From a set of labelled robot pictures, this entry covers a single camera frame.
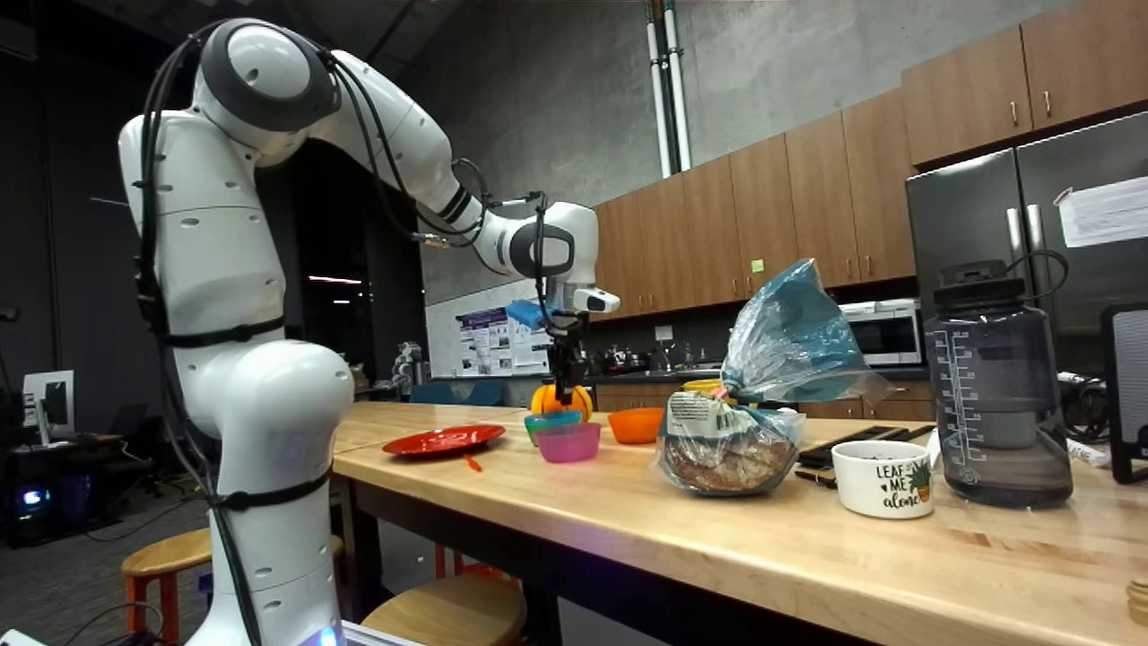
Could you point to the brown cabinet above fridge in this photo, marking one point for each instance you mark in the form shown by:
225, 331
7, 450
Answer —
1027, 74

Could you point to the stainless steel fridge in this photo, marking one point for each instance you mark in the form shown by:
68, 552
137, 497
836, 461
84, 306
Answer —
1077, 289

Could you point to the orange plastic straw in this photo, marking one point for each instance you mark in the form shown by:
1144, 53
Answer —
470, 461

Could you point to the white wall poster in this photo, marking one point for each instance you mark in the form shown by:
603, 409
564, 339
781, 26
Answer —
478, 343

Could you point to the white paper on fridge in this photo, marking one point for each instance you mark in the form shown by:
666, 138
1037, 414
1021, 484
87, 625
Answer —
1101, 212

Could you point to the steel microwave oven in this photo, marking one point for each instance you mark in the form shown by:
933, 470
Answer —
884, 331

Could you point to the red metal stool frame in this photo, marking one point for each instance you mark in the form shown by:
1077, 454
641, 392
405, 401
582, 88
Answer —
439, 563

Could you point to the dark transparent water bottle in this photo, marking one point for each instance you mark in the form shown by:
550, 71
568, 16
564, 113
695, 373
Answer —
997, 409

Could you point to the white box with black panel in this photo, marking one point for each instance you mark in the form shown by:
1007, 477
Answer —
49, 409

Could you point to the grey vertical duct pipe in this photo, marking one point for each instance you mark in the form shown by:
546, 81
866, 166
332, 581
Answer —
667, 83

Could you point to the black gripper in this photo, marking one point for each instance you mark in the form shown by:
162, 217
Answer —
568, 345

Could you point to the orange plastic bowl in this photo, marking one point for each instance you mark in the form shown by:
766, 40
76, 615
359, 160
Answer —
631, 425

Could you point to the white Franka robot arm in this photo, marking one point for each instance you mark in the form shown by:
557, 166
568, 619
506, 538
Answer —
238, 237

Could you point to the round wooden stool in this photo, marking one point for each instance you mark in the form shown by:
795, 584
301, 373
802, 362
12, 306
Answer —
451, 612
165, 553

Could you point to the red plate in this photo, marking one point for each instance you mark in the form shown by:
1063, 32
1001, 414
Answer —
443, 444

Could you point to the black computer tower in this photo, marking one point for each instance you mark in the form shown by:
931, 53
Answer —
36, 503

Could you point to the orange toy pumpkin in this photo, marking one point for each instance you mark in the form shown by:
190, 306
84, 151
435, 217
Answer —
542, 401

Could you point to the bread in blue plastic bag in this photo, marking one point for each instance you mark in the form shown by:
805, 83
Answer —
783, 336

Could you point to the pink plastic bowl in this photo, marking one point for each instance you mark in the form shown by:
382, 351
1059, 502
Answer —
568, 446

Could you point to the brown upper wall cabinets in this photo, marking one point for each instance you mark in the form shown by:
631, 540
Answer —
766, 204

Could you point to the green sticky note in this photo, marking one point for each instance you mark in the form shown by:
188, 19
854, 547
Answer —
757, 267

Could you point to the white printed mug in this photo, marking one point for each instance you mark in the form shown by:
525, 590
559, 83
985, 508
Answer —
881, 484

